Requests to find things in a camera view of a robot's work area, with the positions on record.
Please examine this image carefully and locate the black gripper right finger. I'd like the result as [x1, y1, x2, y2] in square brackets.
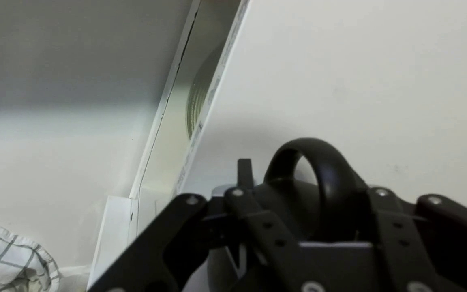
[366, 184, 467, 292]

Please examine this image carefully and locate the white checkered towel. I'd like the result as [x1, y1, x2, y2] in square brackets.
[0, 202, 64, 292]

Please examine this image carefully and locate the white microwave oven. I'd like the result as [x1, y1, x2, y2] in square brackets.
[87, 0, 467, 290]

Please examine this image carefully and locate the black mug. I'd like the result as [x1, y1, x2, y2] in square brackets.
[211, 136, 375, 244]

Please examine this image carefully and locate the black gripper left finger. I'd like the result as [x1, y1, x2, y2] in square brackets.
[87, 157, 307, 292]

